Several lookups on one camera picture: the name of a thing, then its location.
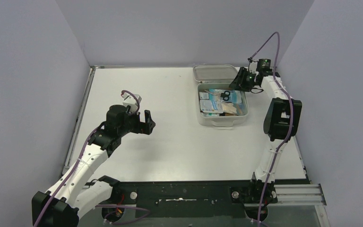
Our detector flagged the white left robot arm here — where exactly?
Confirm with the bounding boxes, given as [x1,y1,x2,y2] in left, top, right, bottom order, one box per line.
[32,105,156,227]

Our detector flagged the white blue label packet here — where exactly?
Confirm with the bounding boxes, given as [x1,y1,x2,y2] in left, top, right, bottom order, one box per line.
[199,99,224,114]

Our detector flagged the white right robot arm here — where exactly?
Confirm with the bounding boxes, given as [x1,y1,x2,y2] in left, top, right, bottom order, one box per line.
[229,59,303,184]

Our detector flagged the clear bag of wipes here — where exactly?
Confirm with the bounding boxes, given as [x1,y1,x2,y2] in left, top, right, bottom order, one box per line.
[199,92,209,100]

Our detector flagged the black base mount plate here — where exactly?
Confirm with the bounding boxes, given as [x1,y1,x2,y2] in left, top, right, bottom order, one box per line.
[87,176,278,223]

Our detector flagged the grey storage box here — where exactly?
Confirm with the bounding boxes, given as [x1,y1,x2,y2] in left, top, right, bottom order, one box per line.
[193,64,249,127]

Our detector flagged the white plastic bottle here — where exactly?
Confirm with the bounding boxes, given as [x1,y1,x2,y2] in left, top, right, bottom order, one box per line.
[202,113,219,117]

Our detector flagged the blue mask packet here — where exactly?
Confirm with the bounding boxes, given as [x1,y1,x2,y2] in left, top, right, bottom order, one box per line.
[207,89,242,104]

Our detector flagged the beige gauze packet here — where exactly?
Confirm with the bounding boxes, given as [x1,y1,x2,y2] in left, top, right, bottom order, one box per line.
[221,102,244,115]

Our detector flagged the black handled scissors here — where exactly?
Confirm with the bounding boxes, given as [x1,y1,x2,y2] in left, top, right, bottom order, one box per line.
[218,90,231,102]

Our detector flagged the aluminium frame rail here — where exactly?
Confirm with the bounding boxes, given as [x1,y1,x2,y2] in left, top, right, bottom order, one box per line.
[269,184,327,206]

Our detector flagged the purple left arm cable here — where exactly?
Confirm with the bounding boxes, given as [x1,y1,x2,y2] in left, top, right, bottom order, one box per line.
[33,90,141,227]

